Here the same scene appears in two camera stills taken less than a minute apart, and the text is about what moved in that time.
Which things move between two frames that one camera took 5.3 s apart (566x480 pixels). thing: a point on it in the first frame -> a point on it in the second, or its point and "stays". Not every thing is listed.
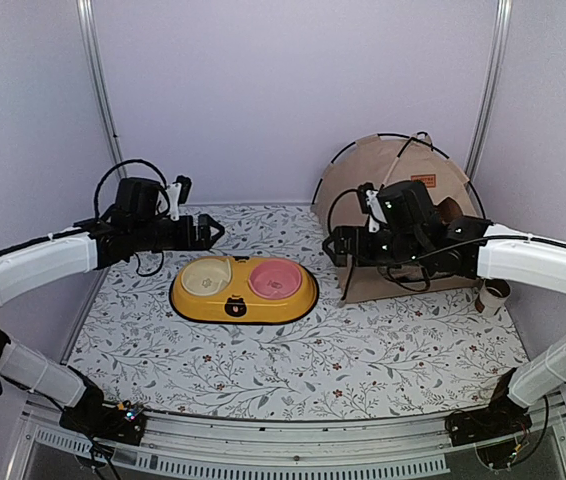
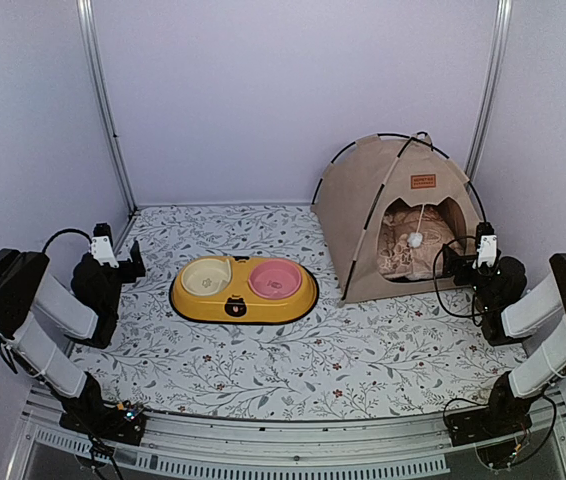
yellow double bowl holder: (243, 289) stays
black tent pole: (451, 161) stays
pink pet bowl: (275, 279) stays
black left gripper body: (149, 236) -> (130, 272)
